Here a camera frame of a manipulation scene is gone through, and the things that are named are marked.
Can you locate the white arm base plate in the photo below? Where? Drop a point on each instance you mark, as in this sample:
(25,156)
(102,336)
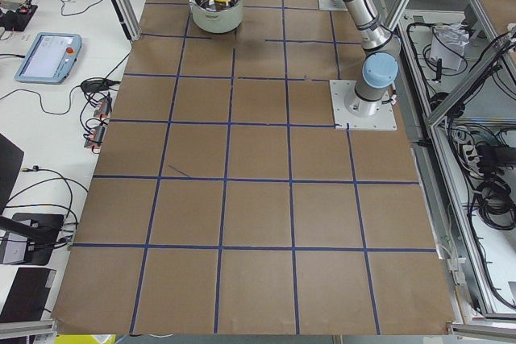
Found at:
(352,113)
(332,5)

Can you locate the black flat box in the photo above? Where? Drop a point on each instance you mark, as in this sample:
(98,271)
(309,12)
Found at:
(28,295)

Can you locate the white cooking pot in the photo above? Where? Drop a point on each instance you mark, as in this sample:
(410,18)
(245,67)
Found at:
(217,17)

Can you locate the brown paper table cover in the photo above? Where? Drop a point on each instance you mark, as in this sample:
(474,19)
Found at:
(225,201)

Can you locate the blue teach pendant tablet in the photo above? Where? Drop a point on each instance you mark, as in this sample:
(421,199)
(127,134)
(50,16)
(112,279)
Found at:
(50,58)

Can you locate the white crumpled paper bag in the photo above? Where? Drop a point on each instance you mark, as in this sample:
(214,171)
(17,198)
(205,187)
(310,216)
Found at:
(448,45)

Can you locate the black device on stand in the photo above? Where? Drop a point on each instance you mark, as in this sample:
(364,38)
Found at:
(30,238)

